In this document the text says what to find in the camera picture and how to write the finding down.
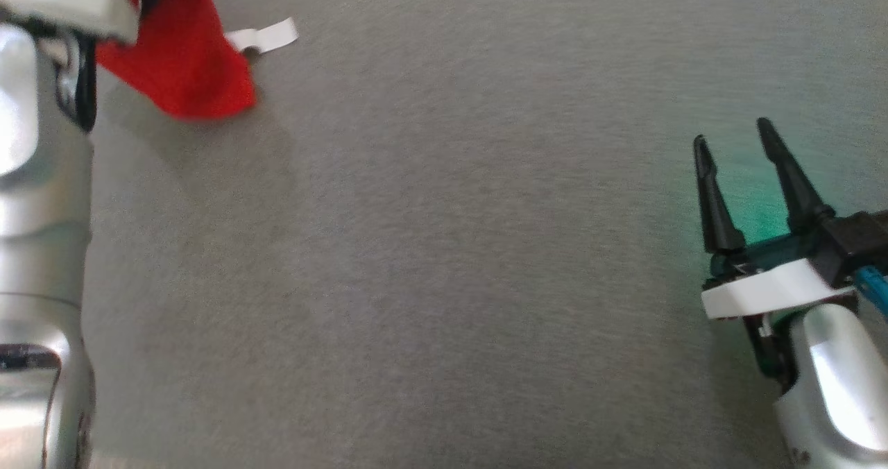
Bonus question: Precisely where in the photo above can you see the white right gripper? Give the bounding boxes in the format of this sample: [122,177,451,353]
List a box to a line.
[693,117,856,380]

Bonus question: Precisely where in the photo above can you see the red and white jersey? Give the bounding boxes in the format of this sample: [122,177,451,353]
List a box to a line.
[94,0,300,120]

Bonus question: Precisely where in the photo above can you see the blue right camera cable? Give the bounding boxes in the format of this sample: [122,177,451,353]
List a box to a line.
[853,266,888,317]

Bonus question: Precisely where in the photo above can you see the grey fabric sofa seat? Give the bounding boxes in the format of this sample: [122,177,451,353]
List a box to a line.
[83,0,888,469]

